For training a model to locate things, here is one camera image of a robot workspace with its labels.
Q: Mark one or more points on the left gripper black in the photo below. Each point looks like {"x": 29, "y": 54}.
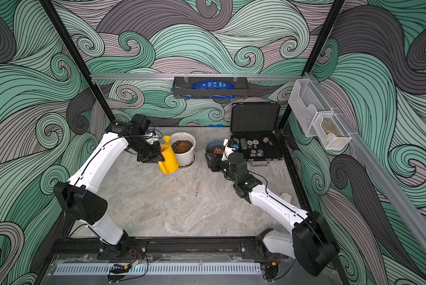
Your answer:
{"x": 156, "y": 157}

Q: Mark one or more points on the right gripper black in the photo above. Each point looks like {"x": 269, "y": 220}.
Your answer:
{"x": 220, "y": 166}

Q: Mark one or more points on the yellow plastic watering can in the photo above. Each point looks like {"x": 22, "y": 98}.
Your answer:
{"x": 170, "y": 163}

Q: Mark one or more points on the blue-grey flower pot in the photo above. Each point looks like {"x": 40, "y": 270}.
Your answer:
{"x": 216, "y": 147}

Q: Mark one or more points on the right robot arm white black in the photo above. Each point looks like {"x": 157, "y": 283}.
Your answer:
{"x": 309, "y": 240}

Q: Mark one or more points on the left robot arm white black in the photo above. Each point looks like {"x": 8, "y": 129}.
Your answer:
{"x": 78, "y": 195}

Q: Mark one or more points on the red-green succulent in white pot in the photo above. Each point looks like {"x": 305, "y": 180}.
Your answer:
{"x": 182, "y": 146}

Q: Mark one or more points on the white pot saucer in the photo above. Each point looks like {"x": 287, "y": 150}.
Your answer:
{"x": 193, "y": 159}

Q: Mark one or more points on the white flower pot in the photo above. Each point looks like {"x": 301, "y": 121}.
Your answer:
{"x": 184, "y": 158}

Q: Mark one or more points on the open black tool case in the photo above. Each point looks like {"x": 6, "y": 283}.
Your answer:
{"x": 254, "y": 127}

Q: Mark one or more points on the blue object in tray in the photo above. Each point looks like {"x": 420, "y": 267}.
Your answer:
{"x": 213, "y": 85}

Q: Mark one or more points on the small clear plastic bin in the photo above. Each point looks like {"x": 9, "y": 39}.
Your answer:
{"x": 327, "y": 129}

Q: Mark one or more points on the small circuit board right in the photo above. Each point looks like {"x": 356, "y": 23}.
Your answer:
{"x": 270, "y": 271}

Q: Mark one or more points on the small circuit board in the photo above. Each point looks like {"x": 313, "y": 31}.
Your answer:
{"x": 270, "y": 271}
{"x": 118, "y": 272}

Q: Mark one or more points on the small circuit board left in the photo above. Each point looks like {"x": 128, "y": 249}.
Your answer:
{"x": 118, "y": 272}

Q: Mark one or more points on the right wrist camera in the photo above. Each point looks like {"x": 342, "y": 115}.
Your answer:
{"x": 230, "y": 146}

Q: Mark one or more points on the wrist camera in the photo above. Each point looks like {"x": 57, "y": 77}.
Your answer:
{"x": 230, "y": 146}
{"x": 152, "y": 136}

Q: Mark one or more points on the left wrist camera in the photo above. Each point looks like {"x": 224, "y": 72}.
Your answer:
{"x": 152, "y": 136}

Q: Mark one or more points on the black wall-mounted tray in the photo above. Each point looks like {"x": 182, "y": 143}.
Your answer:
{"x": 181, "y": 88}

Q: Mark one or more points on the left black frame post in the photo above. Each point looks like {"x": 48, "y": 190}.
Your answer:
{"x": 63, "y": 33}

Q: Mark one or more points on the black frame post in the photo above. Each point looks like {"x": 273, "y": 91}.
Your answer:
{"x": 63, "y": 33}
{"x": 299, "y": 52}

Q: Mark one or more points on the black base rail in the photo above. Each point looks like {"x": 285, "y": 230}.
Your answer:
{"x": 245, "y": 247}

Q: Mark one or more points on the clear plastic wall bin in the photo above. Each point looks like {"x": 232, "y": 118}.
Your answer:
{"x": 307, "y": 103}

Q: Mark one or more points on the white slotted cable duct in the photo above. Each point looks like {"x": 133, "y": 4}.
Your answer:
{"x": 163, "y": 268}

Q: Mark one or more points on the aluminium wall rail back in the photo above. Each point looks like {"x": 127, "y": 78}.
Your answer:
{"x": 166, "y": 76}

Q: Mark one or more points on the aluminium wall rail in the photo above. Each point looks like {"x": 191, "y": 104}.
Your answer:
{"x": 411, "y": 216}
{"x": 166, "y": 76}

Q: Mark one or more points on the aluminium wall rail right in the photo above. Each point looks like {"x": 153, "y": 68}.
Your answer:
{"x": 411, "y": 216}

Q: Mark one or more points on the right black frame post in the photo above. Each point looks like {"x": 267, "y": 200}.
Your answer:
{"x": 299, "y": 52}

